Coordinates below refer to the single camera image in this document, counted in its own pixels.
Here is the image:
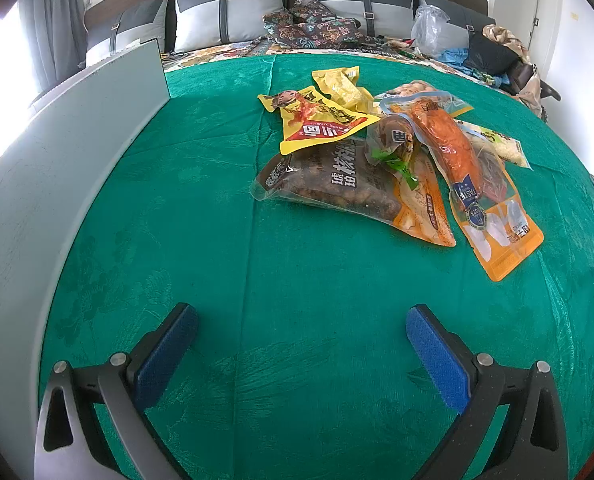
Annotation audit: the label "black bag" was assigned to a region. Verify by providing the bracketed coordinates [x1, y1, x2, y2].
[462, 30, 520, 76]

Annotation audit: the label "clear orange-trimmed snack packet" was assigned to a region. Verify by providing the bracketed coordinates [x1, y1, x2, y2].
[377, 150, 458, 248]

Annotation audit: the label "small colourful wrappers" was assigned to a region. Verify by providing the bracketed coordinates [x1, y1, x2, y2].
[377, 35, 420, 58]

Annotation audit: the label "dark patterned cloth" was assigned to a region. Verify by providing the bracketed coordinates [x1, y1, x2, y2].
[262, 0, 413, 51]

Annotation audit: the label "clear white snack packet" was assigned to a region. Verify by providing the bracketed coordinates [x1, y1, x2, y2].
[454, 120, 532, 171]

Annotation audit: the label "yellow cartoon snack packet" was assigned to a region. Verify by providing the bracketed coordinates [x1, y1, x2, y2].
[257, 87, 382, 156]

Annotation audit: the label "clear plastic bag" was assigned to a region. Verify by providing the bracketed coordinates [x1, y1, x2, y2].
[411, 4, 450, 56]

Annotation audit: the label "brown walnut snack packet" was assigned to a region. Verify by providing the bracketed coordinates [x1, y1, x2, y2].
[249, 137, 418, 228]

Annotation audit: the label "brown chair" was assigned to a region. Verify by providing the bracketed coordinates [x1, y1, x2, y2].
[507, 62, 560, 121]

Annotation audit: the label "grey flat board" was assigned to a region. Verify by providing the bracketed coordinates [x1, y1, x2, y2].
[0, 39, 172, 461]

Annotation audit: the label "small brown snack packet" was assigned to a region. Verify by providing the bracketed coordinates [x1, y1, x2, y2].
[366, 114, 420, 191]

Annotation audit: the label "blue cloth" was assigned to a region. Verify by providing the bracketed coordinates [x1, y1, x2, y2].
[437, 47, 478, 72]

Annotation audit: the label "white food-picture snack packet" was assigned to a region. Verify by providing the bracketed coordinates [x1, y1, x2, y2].
[374, 80, 472, 116]

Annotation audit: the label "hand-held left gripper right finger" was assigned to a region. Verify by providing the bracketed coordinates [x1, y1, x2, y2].
[405, 304, 570, 480]

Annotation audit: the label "large orange snack packet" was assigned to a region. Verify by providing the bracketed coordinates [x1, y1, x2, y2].
[449, 160, 545, 282]

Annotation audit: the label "blue-rimmed orange sausage packet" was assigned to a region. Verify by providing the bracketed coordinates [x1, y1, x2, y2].
[379, 91, 485, 211]

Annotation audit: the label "dark red snack packet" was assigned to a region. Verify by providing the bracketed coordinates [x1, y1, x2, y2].
[477, 152, 510, 201]

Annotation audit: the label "plain yellow snack packet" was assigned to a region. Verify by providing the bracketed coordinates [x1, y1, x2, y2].
[311, 69, 375, 113]

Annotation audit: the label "grey curtain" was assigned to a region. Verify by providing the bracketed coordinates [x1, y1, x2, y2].
[17, 0, 85, 91]

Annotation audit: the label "floral bedsheet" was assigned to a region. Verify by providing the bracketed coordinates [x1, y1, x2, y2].
[162, 40, 478, 73]

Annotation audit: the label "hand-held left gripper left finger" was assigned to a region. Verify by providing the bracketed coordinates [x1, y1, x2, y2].
[34, 302, 199, 480]

